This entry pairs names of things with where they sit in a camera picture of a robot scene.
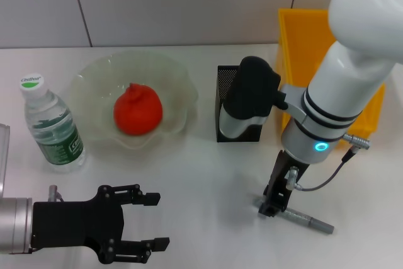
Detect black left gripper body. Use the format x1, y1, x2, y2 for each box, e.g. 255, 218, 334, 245
30, 185, 126, 265

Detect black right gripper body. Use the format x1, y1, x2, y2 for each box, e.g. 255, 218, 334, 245
263, 149, 312, 202

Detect grey marker pen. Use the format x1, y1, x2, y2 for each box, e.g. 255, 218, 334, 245
252, 197, 336, 236

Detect orange fruit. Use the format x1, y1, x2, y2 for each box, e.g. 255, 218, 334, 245
113, 83, 164, 137

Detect clear green-label water bottle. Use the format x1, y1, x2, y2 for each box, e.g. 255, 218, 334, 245
20, 73, 87, 174

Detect translucent glass fruit plate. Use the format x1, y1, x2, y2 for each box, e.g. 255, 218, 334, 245
67, 49, 200, 158

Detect black mesh pen holder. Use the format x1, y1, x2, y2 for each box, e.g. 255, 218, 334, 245
215, 64, 270, 143

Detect yellow plastic bin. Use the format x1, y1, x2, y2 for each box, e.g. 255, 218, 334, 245
276, 8, 387, 151

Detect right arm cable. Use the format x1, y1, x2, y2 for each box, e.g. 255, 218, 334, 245
285, 133, 373, 192

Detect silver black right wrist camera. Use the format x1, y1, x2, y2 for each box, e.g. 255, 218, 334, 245
219, 55, 290, 141

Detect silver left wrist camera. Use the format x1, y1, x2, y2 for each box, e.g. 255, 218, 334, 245
0, 122, 11, 199

